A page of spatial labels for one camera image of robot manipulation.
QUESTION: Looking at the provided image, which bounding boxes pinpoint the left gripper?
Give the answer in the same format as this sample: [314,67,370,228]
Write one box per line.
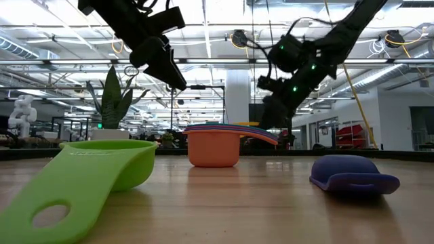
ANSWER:
[128,33,188,92]

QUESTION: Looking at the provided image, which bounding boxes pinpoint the orange measuring cup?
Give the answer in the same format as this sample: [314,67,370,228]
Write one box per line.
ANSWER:
[184,127,279,145]

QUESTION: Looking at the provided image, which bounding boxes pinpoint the red measuring cup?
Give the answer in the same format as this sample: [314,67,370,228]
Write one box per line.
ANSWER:
[182,129,279,168]

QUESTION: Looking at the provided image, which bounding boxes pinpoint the dark blue measuring cup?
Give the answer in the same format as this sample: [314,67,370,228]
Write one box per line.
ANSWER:
[309,155,401,196]

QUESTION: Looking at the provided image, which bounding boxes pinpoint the green measuring cup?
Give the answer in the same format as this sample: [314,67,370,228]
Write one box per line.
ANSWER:
[0,139,159,244]

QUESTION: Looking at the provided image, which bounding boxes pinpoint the white pillar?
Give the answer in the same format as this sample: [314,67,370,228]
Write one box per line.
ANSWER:
[225,69,252,125]

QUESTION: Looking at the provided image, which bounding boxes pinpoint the green snake plant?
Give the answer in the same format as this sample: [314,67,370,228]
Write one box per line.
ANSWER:
[85,65,151,130]

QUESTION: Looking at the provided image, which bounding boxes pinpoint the small background plant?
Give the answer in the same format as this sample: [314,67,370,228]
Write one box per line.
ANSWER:
[161,131,174,149]

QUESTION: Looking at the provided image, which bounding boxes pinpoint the red bin shelf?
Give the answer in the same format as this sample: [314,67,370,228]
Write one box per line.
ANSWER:
[334,123,374,149]

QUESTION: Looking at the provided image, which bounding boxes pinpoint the white plant pot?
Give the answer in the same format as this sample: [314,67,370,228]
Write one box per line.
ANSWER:
[90,128,131,141]

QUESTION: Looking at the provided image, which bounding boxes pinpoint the black background rig frame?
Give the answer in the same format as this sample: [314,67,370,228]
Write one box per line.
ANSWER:
[170,84,227,133]

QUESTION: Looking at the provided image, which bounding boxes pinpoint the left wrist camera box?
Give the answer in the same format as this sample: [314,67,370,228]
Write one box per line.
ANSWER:
[145,5,186,35]

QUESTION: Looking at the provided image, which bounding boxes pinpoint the black table frame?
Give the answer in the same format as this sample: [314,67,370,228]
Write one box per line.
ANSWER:
[0,147,434,163]

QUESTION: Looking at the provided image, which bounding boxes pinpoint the ceiling cable reel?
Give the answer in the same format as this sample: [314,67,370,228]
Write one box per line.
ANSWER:
[384,29,406,49]
[231,29,249,48]

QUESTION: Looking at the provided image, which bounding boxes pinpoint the yellow hanging cord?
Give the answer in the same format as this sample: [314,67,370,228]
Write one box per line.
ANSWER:
[323,0,380,150]

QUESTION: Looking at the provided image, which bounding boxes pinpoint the black hanging cable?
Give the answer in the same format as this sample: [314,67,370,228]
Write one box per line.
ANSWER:
[266,0,273,38]

